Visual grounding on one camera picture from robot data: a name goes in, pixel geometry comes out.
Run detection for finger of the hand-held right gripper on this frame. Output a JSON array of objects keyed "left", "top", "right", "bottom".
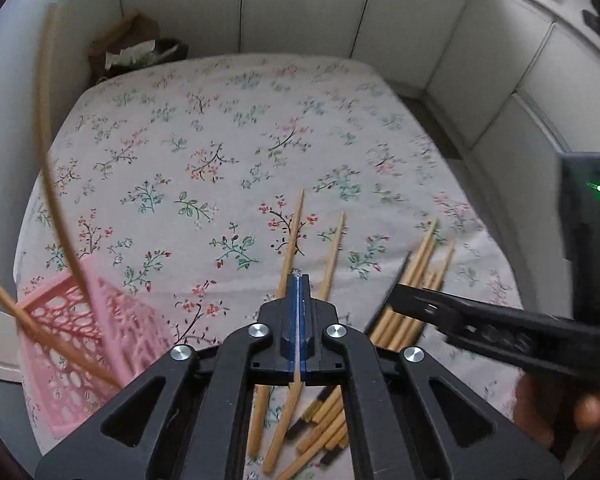
[{"left": 389, "top": 283, "right": 577, "bottom": 379}]

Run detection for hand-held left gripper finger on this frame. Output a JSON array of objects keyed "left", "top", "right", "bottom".
[
  {"left": 299, "top": 274, "right": 566, "bottom": 480},
  {"left": 35, "top": 272, "right": 301, "bottom": 480}
]

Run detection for pile of wooden chopsticks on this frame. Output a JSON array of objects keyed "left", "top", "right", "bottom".
[{"left": 280, "top": 217, "right": 457, "bottom": 480}]

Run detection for black chopstick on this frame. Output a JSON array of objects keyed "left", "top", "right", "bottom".
[{"left": 364, "top": 252, "right": 414, "bottom": 333}]

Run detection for pink plastic basket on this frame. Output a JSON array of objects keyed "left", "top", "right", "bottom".
[{"left": 15, "top": 270, "right": 177, "bottom": 439}]

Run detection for person's right hand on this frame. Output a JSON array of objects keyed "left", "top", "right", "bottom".
[{"left": 512, "top": 372, "right": 600, "bottom": 449}]

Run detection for floral tablecloth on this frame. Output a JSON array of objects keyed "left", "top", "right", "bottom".
[{"left": 12, "top": 55, "right": 527, "bottom": 480}]

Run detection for white kitchen countertop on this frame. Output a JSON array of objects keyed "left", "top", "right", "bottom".
[{"left": 472, "top": 0, "right": 600, "bottom": 83}]

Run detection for black bag with white paper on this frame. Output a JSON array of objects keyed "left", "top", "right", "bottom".
[{"left": 105, "top": 37, "right": 189, "bottom": 69}]

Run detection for white kitchen cabinets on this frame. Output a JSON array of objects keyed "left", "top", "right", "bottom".
[{"left": 115, "top": 0, "right": 600, "bottom": 281}]

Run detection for brown paper bag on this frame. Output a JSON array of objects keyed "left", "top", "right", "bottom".
[{"left": 87, "top": 10, "right": 162, "bottom": 79}]

